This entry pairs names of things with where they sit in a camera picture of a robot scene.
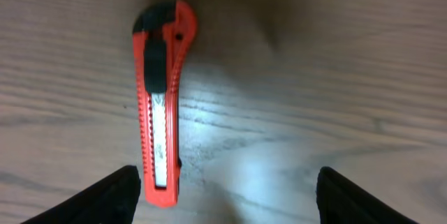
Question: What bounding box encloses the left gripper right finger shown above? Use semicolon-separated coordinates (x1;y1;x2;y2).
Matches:
316;167;416;224

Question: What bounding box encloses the red utility knife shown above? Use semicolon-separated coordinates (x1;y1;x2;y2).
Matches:
132;0;198;208

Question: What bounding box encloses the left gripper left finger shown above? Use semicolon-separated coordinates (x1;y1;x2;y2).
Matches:
23;165;141;224

